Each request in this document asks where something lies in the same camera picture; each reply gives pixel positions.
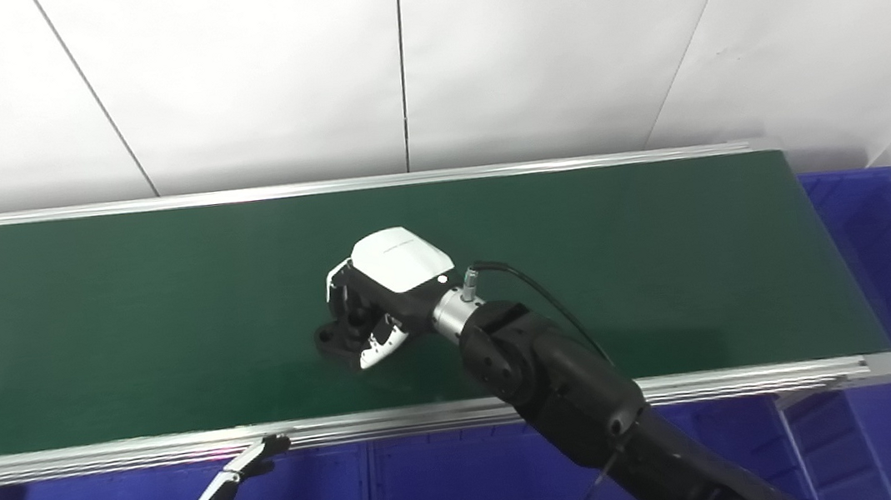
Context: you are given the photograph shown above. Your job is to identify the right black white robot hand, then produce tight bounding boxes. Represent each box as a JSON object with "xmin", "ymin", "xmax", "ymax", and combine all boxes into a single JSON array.
[{"xmin": 318, "ymin": 220, "xmax": 465, "ymax": 374}]

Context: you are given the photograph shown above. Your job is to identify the green conveyor belt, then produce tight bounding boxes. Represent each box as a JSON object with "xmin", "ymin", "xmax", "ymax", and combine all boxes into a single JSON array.
[{"xmin": 0, "ymin": 125, "xmax": 891, "ymax": 459}]

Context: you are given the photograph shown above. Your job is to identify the black flanged metal part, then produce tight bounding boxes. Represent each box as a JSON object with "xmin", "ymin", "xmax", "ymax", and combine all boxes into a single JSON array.
[{"xmin": 311, "ymin": 312, "xmax": 393, "ymax": 374}]

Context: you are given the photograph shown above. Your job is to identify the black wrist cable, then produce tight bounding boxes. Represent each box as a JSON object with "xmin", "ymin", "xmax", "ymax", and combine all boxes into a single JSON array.
[{"xmin": 471, "ymin": 247, "xmax": 615, "ymax": 381}]

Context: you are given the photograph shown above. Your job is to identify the aluminium conveyor side rail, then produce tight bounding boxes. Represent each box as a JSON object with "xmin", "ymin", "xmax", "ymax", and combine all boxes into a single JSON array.
[
  {"xmin": 0, "ymin": 123, "xmax": 780, "ymax": 239},
  {"xmin": 0, "ymin": 350, "xmax": 891, "ymax": 488}
]

